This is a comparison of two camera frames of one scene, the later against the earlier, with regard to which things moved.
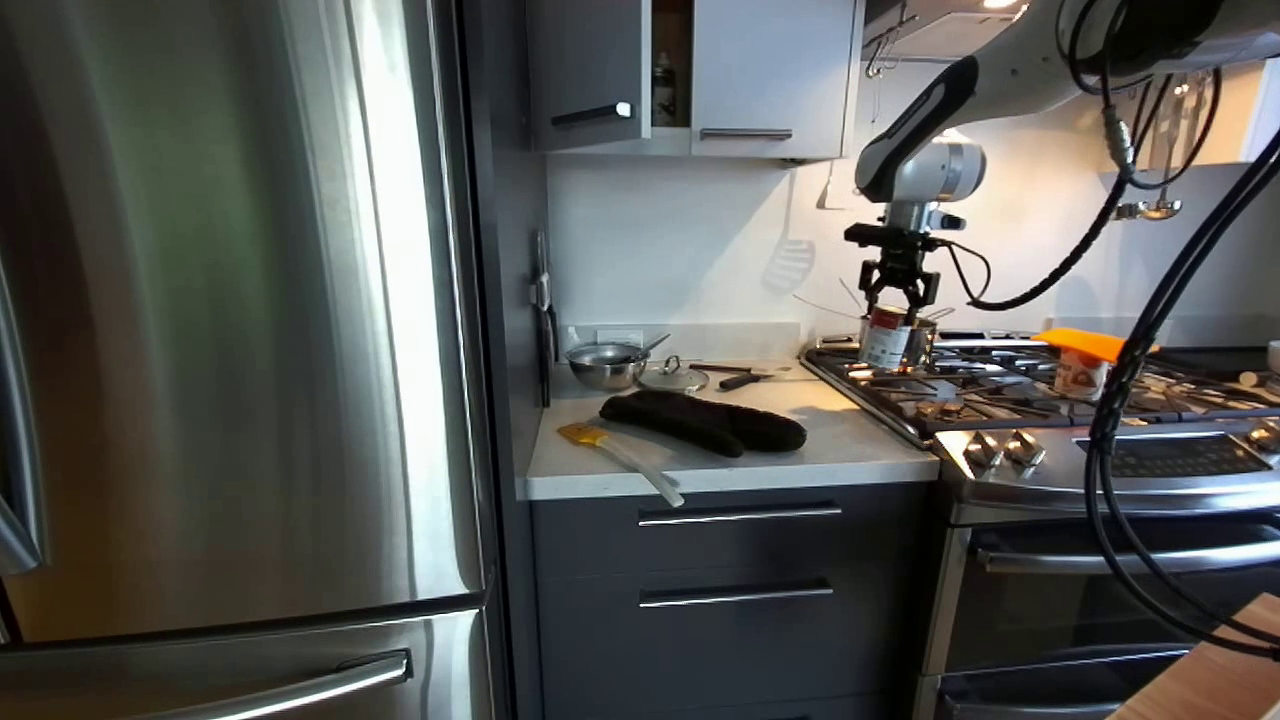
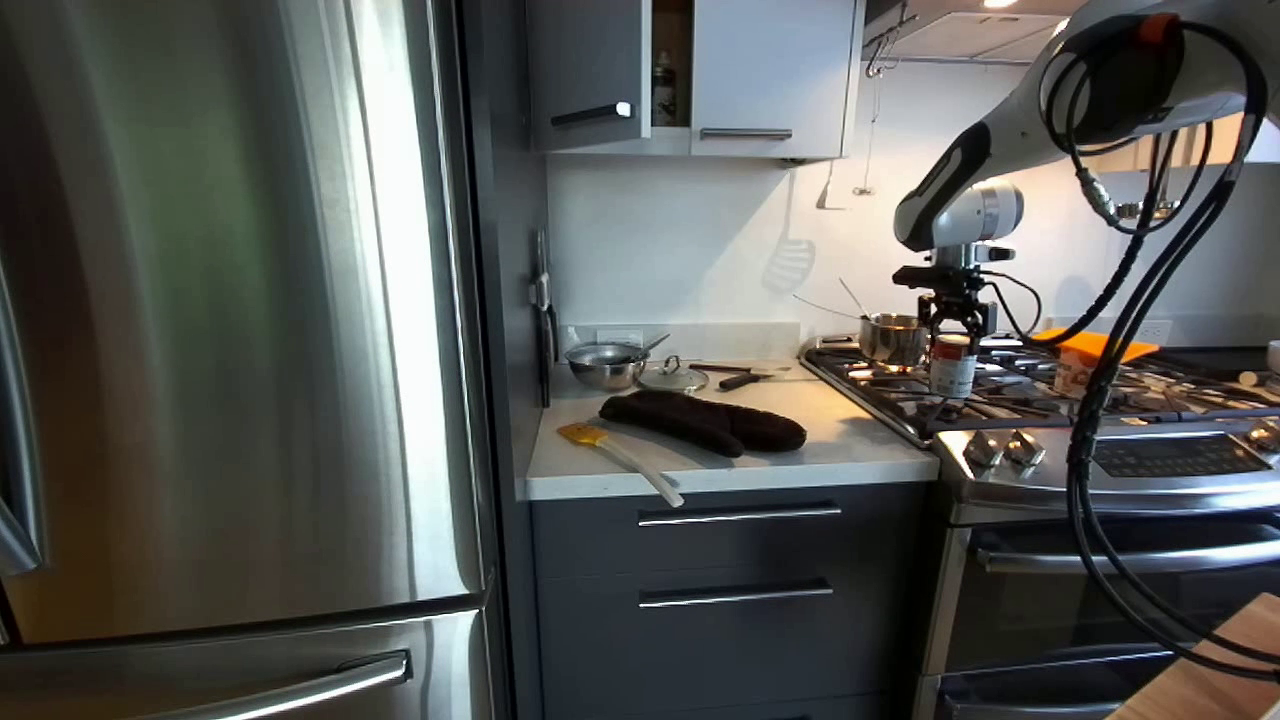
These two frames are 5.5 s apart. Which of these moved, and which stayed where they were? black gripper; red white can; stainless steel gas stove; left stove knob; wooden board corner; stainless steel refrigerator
Moved: red white can; black gripper
Stayed: stainless steel gas stove; left stove knob; stainless steel refrigerator; wooden board corner
